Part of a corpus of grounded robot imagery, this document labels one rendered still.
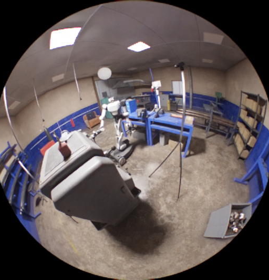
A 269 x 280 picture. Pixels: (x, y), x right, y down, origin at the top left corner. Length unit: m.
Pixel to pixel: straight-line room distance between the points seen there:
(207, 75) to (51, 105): 9.91
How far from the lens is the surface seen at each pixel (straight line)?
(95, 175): 0.42
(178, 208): 1.63
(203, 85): 6.94
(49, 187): 0.56
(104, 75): 4.76
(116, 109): 1.75
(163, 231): 1.58
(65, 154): 0.51
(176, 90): 7.38
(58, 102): 5.77
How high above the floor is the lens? 1.55
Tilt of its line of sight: 34 degrees down
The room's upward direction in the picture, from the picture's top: 11 degrees counter-clockwise
